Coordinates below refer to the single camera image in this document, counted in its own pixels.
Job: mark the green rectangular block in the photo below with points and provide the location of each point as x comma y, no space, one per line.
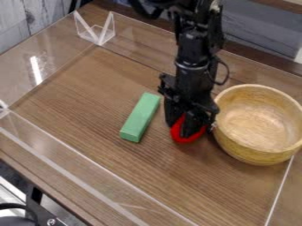
140,118

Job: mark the black table leg bracket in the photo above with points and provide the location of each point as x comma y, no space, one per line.
46,218

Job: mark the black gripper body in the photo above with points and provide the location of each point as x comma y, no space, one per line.
192,84

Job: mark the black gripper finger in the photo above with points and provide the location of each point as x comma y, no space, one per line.
197,120
175,108

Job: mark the wooden bowl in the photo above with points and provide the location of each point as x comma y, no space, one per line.
260,124

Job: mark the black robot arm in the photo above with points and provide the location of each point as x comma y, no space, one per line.
199,31

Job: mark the red plush strawberry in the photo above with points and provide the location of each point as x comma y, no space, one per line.
176,132

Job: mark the clear acrylic tray wall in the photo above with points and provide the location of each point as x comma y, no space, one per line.
70,84

